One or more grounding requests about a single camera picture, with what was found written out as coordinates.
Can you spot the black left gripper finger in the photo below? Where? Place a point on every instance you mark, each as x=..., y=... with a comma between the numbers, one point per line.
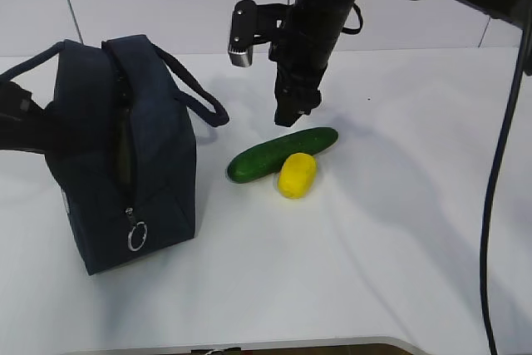
x=24, y=124

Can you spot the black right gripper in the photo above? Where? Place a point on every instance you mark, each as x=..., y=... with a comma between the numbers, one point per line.
x=301, y=49

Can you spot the green cucumber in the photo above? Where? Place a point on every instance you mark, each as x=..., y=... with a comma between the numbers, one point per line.
x=267, y=158

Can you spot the yellow lemon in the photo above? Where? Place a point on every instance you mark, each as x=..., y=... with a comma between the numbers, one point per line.
x=297, y=175

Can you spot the navy blue lunch bag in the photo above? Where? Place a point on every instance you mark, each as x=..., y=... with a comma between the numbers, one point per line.
x=126, y=153

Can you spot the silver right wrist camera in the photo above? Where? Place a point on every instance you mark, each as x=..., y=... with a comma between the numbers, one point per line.
x=251, y=25

